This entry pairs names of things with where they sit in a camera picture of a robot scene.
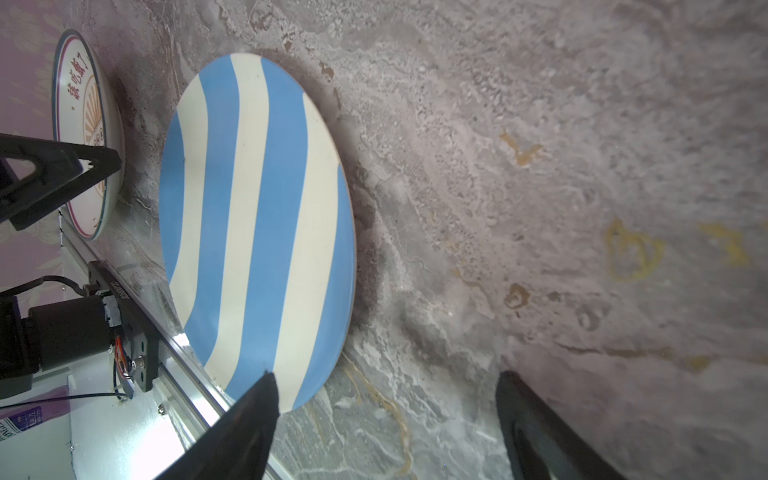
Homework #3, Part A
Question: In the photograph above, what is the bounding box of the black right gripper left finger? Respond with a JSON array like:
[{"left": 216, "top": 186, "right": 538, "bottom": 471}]
[{"left": 160, "top": 373, "right": 280, "bottom": 479}]

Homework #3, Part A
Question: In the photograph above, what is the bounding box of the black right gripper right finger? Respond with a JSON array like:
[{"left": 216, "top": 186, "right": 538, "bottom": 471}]
[{"left": 495, "top": 370, "right": 623, "bottom": 480}]

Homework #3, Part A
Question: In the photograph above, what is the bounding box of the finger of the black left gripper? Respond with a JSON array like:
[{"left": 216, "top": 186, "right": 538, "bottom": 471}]
[{"left": 1, "top": 134, "right": 122, "bottom": 230}]

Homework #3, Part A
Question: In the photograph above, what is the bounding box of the orange sunburst plate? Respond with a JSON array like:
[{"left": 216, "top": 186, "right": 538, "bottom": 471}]
[{"left": 51, "top": 29, "right": 126, "bottom": 241}]

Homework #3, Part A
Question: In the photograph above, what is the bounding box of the blue striped plate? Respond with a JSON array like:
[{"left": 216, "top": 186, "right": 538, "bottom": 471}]
[{"left": 159, "top": 53, "right": 356, "bottom": 413}]

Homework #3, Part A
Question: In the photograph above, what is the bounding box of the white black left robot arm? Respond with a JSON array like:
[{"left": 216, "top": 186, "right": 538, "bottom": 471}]
[{"left": 1, "top": 134, "right": 122, "bottom": 399}]

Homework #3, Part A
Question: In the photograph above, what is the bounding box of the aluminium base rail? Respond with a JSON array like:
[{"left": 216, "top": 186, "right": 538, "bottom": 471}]
[{"left": 58, "top": 209, "right": 295, "bottom": 480}]

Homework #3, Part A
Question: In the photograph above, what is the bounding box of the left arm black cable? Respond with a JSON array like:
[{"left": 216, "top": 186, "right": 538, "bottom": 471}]
[{"left": 0, "top": 274, "right": 91, "bottom": 300}]

